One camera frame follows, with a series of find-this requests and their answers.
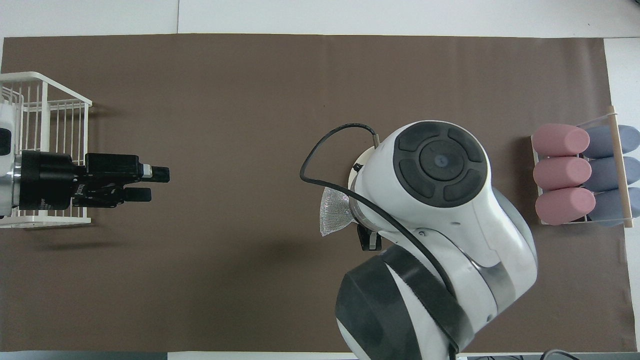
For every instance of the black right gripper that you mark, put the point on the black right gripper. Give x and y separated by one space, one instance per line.
371 241

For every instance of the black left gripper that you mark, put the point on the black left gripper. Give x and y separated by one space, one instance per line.
45 180

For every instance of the cream round plate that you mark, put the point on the cream round plate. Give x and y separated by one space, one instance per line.
361 161

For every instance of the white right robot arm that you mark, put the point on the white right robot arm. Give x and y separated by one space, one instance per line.
450 240

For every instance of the brown table mat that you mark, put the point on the brown table mat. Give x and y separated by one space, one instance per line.
225 90

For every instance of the pink plastic cup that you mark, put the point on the pink plastic cup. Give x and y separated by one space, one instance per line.
562 173
560 140
565 206

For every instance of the blue plastic cup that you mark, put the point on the blue plastic cup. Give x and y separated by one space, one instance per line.
605 207
602 141
605 174

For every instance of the white cup rack wooden bar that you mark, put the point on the white cup rack wooden bar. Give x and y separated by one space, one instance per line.
620 165

